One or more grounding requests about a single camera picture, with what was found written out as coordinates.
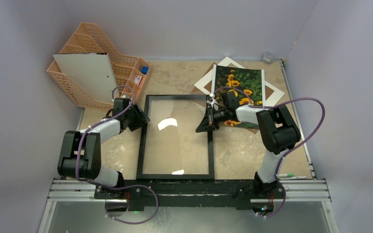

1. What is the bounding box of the sunflower photo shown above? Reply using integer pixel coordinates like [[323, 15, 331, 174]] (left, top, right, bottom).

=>
[[207, 65, 264, 130]]

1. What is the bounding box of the clear glass pane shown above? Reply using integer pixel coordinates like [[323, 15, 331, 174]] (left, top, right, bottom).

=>
[[143, 97, 210, 176]]

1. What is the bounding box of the black picture frame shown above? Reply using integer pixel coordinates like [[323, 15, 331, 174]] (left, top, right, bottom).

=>
[[136, 94, 215, 180]]

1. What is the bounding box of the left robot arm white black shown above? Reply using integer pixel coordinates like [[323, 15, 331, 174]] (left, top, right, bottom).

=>
[[57, 98, 150, 199]]

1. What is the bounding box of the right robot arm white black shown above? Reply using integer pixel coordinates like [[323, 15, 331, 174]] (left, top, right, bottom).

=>
[[195, 92, 301, 198]]

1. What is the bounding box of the red white small box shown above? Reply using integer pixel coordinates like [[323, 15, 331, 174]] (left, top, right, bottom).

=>
[[133, 75, 143, 86]]

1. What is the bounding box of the orange plastic file organizer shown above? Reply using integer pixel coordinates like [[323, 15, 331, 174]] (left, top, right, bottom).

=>
[[47, 22, 151, 110]]

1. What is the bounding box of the blue small box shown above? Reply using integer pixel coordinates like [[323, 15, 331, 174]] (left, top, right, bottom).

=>
[[140, 66, 149, 75]]

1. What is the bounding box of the white mat board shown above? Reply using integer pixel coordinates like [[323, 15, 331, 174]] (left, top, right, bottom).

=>
[[190, 57, 285, 106]]

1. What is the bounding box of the white folder board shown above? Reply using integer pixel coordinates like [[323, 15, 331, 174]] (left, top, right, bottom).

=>
[[52, 53, 117, 103]]

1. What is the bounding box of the green marker pen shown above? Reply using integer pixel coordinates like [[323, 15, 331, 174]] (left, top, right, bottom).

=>
[[278, 173, 294, 178]]

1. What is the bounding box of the white pen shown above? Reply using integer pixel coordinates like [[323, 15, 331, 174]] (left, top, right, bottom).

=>
[[280, 176, 308, 181]]

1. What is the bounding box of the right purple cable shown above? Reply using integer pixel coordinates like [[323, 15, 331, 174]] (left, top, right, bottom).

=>
[[214, 86, 326, 219]]

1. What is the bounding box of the purple cable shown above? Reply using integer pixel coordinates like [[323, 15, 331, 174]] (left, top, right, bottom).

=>
[[76, 85, 159, 225], [214, 86, 326, 219]]

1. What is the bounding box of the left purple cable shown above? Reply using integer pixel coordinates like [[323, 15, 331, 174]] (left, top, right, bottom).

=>
[[76, 85, 159, 225]]

